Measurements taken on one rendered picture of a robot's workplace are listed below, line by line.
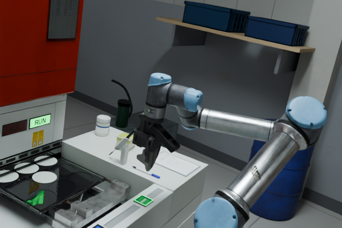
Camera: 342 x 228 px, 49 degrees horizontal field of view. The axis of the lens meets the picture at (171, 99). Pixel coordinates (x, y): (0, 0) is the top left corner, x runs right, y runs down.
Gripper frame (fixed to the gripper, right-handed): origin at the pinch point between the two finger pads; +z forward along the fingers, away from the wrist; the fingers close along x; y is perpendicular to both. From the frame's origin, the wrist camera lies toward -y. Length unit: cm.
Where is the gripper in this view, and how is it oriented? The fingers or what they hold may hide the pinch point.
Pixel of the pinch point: (149, 168)
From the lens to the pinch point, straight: 142.2
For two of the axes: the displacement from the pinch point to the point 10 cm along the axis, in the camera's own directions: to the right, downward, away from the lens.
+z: -1.7, 9.5, 2.7
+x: -4.9, 1.6, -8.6
